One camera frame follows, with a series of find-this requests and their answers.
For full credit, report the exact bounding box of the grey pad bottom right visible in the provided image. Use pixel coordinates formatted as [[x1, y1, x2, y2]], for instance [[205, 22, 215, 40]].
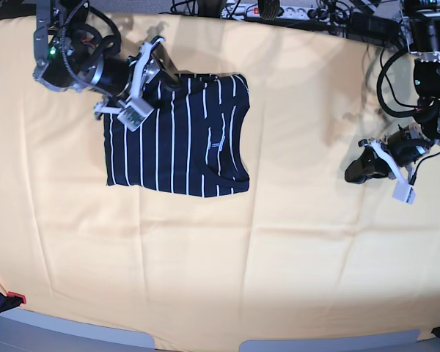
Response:
[[238, 329, 420, 352]]

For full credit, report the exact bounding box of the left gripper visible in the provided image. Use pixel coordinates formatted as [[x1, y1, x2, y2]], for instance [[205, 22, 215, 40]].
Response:
[[345, 126, 433, 183]]

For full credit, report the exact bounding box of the grey pad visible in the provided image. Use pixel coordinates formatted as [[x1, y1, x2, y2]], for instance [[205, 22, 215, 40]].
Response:
[[0, 314, 155, 352], [238, 329, 420, 352]]

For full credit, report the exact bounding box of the black power adapter box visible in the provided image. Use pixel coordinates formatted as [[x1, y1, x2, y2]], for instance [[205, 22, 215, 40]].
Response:
[[347, 12, 399, 40]]

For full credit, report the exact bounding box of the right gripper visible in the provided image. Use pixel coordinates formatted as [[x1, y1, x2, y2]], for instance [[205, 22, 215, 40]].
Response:
[[77, 44, 181, 96]]

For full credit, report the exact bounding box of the grey pad bottom left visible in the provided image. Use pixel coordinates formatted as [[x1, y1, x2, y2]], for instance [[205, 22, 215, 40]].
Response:
[[0, 314, 155, 352]]

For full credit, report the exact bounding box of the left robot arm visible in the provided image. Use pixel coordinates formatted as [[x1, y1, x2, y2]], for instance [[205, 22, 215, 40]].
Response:
[[344, 1, 440, 186]]

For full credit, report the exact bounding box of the black round object top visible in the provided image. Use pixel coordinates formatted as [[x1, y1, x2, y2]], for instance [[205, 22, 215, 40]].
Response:
[[257, 0, 281, 21]]

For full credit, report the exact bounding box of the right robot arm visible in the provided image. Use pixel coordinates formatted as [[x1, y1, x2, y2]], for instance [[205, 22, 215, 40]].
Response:
[[33, 1, 180, 99]]

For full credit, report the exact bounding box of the yellow table cloth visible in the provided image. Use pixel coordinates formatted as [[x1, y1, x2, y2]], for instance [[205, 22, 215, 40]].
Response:
[[0, 15, 440, 351]]

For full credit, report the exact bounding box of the navy white striped T-shirt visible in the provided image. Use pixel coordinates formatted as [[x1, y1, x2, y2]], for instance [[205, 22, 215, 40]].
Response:
[[103, 73, 250, 198]]

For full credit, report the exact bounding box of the white power strip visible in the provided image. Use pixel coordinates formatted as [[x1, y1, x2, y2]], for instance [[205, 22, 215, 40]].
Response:
[[221, 1, 317, 21]]

